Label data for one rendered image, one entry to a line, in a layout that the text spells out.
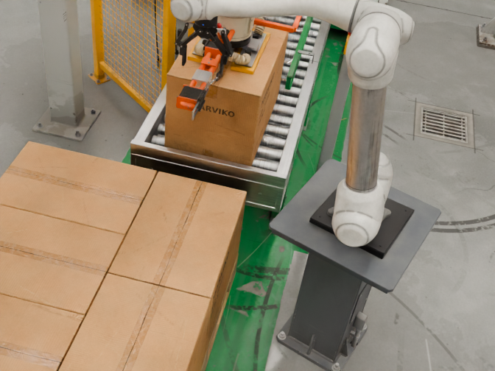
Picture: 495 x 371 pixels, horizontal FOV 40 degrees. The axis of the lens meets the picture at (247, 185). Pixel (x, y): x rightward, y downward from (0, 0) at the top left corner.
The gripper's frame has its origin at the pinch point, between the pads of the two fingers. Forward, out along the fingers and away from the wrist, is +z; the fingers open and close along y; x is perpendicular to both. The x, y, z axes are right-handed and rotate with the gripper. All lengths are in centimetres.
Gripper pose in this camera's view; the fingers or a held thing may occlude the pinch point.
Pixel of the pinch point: (202, 65)
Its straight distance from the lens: 237.9
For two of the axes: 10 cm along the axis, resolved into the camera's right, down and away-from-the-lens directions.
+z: -1.1, 7.3, 6.7
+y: -9.7, -2.3, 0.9
